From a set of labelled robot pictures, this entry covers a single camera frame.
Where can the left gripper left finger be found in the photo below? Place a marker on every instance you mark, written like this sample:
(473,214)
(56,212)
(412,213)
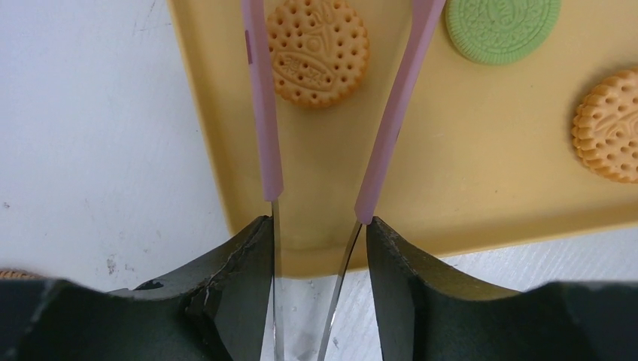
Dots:
(213,308)

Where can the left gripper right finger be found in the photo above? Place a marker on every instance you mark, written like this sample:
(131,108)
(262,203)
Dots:
(428,310)

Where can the orange sandwich cookie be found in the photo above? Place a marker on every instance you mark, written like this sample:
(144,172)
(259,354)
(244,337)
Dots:
(604,132)
(319,51)

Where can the green sandwich cookie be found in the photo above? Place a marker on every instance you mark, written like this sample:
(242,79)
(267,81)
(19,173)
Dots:
(499,32)

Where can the pink handled metal tongs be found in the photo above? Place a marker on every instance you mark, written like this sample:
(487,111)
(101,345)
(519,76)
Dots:
(425,16)

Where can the yellow serving tray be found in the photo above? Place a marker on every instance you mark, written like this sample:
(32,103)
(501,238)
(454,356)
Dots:
(484,158)

